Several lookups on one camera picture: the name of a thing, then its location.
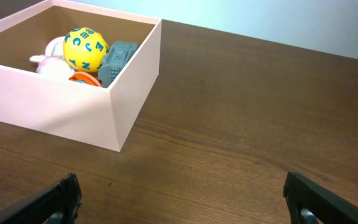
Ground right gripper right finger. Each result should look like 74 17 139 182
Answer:
283 171 358 224

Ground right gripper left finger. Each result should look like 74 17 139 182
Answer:
0 173 81 224

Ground orange ribbed round toy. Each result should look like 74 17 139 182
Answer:
69 72 102 87

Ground white duck toy pink hat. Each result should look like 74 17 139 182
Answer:
29 36 75 80

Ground yellow ball with blue letters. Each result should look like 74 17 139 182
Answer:
63 27 110 73

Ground grey and yellow toy truck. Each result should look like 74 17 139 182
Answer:
98 40 139 88

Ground pink cardboard box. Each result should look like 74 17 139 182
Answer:
0 1 162 151

